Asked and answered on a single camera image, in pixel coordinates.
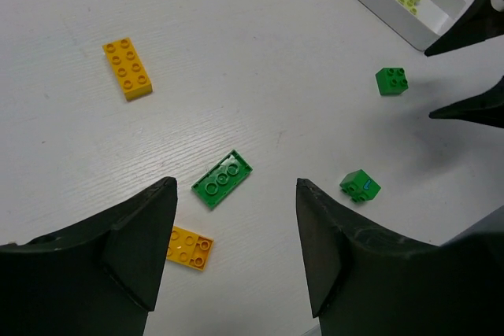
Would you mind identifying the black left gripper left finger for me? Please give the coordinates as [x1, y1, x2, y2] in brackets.
[1, 177, 177, 335]

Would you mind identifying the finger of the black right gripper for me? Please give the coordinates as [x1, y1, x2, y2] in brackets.
[428, 79, 504, 128]
[424, 0, 503, 57]

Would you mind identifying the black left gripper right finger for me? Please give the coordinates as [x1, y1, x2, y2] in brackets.
[296, 179, 503, 335]

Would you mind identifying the green printed 2x2 brick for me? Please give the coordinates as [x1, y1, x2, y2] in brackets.
[339, 169, 381, 203]

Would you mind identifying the green upside-down plate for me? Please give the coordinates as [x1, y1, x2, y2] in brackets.
[191, 150, 253, 209]

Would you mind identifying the lime green small brick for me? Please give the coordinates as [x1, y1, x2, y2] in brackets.
[398, 0, 417, 16]

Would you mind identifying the yellow upside-down brick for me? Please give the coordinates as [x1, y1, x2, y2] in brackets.
[166, 226, 213, 271]

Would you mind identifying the yellow 2x4 brick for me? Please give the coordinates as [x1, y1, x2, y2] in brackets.
[102, 38, 153, 101]

